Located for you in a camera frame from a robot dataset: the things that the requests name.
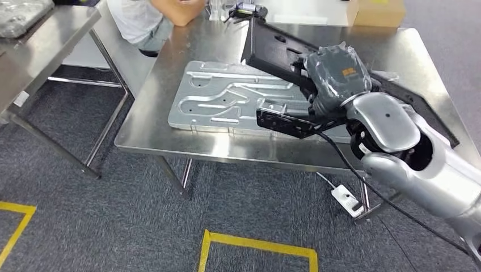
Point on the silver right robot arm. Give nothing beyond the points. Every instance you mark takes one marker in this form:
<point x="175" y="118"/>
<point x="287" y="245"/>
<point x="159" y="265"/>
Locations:
<point x="387" y="124"/>

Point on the person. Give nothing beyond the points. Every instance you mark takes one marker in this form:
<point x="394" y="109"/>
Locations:
<point x="131" y="18"/>

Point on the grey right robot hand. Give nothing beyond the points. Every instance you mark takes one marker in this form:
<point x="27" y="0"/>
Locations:
<point x="338" y="79"/>

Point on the grey plastic-wrapped bundle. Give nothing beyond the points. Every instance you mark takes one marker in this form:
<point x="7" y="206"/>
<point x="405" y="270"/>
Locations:
<point x="22" y="15"/>

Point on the clear plastic container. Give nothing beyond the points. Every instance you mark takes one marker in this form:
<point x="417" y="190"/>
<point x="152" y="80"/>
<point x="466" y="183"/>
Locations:
<point x="220" y="9"/>

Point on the steel side table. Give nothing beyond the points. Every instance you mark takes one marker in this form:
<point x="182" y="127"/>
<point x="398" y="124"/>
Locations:
<point x="45" y="45"/>

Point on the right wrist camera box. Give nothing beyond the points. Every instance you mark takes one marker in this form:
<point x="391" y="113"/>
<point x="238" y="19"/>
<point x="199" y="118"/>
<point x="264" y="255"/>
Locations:
<point x="285" y="125"/>

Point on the steel workbench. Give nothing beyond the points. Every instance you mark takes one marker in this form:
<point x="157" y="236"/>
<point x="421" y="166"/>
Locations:
<point x="188" y="45"/>

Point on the yellow floor tape square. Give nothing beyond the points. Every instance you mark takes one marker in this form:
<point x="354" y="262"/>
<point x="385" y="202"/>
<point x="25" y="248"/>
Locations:
<point x="255" y="243"/>
<point x="19" y="205"/>

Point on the stamped silver metal plate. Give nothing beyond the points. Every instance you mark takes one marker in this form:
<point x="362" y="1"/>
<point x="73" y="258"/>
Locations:
<point x="210" y="97"/>

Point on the cardboard box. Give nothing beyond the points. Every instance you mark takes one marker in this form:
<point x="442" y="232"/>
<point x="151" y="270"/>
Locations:
<point x="379" y="13"/>

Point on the white power strip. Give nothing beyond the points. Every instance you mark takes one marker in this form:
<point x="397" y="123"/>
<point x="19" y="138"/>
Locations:
<point x="345" y="199"/>

